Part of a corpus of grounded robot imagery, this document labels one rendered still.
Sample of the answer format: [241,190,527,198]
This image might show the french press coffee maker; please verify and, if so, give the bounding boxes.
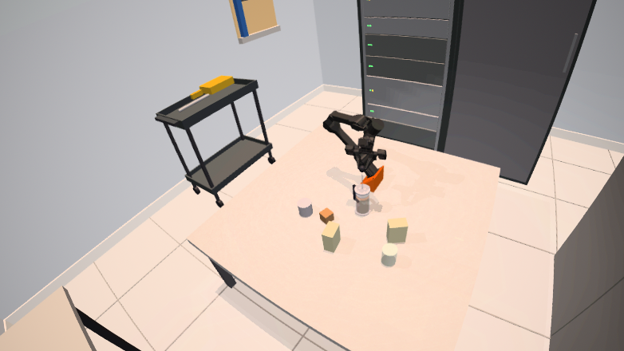
[353,165,371,216]

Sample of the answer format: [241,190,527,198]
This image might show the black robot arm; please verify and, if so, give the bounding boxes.
[323,110,384,178]

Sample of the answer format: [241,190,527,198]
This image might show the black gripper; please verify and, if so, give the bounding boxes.
[345,144,387,171]

